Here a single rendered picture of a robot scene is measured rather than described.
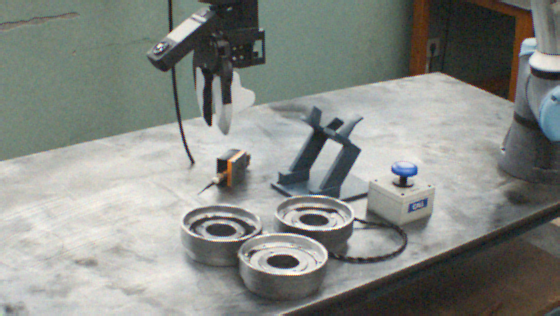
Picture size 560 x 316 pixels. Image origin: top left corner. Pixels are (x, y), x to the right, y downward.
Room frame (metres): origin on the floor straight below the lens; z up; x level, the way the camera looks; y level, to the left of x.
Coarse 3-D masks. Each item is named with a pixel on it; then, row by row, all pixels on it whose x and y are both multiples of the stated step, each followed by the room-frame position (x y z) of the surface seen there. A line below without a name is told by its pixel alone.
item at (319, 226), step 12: (276, 204) 1.10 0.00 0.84; (288, 204) 1.12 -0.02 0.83; (300, 204) 1.13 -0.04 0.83; (312, 204) 1.13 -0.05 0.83; (324, 204) 1.13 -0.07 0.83; (336, 204) 1.12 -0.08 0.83; (276, 216) 1.06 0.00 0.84; (300, 216) 1.09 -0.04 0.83; (312, 216) 1.10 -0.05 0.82; (324, 216) 1.10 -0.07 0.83; (348, 216) 1.10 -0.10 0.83; (276, 228) 1.06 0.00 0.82; (288, 228) 1.04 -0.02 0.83; (300, 228) 1.03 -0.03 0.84; (312, 228) 1.03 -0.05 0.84; (324, 228) 1.03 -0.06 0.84; (336, 228) 1.04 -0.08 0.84; (348, 228) 1.05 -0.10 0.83; (324, 240) 1.03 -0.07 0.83; (336, 240) 1.04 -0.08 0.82
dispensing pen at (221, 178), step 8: (232, 152) 1.27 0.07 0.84; (248, 152) 1.31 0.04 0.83; (224, 160) 1.24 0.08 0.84; (248, 160) 1.30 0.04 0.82; (224, 168) 1.24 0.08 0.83; (216, 176) 1.21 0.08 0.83; (224, 176) 1.22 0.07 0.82; (208, 184) 1.19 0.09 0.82; (224, 184) 1.24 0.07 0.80; (200, 192) 1.16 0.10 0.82
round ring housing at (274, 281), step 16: (256, 240) 1.00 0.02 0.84; (272, 240) 1.01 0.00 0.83; (288, 240) 1.01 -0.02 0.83; (304, 240) 1.01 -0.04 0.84; (240, 256) 0.95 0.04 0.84; (272, 256) 0.98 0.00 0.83; (288, 256) 0.98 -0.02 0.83; (320, 256) 0.98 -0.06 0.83; (240, 272) 0.95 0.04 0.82; (256, 272) 0.92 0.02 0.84; (272, 272) 0.91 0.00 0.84; (288, 272) 0.94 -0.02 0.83; (304, 272) 0.92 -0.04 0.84; (320, 272) 0.93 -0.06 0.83; (256, 288) 0.93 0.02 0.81; (272, 288) 0.91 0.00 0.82; (288, 288) 0.91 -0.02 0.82; (304, 288) 0.92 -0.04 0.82
